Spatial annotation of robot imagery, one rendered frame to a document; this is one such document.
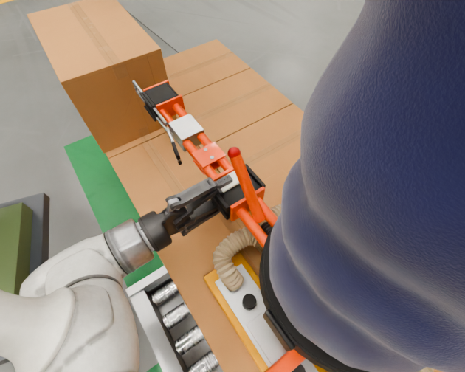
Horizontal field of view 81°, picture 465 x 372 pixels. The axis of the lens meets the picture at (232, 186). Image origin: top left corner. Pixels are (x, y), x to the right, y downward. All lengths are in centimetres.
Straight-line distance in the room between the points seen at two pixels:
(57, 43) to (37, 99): 157
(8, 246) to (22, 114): 198
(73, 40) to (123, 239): 108
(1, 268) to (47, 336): 63
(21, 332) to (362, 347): 34
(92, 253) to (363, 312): 43
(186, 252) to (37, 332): 35
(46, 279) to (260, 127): 117
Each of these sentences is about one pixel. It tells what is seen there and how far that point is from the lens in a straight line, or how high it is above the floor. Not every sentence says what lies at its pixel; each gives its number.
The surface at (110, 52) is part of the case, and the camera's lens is 131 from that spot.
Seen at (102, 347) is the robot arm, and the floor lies 120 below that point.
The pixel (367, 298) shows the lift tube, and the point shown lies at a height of 141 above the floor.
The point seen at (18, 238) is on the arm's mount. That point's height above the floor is 81.
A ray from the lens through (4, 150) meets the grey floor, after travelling 267.
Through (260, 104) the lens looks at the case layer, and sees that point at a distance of 159.
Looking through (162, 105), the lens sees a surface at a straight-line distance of 74.
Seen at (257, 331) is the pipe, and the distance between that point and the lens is 57.
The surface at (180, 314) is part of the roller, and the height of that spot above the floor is 55.
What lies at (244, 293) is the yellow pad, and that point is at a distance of 61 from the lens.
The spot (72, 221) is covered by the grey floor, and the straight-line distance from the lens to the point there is 201.
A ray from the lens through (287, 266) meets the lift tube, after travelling 28.
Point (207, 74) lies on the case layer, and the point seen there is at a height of 54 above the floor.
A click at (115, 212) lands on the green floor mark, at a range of 192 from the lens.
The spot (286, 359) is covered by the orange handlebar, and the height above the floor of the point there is 109.
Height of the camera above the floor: 157
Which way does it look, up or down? 57 degrees down
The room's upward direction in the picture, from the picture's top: straight up
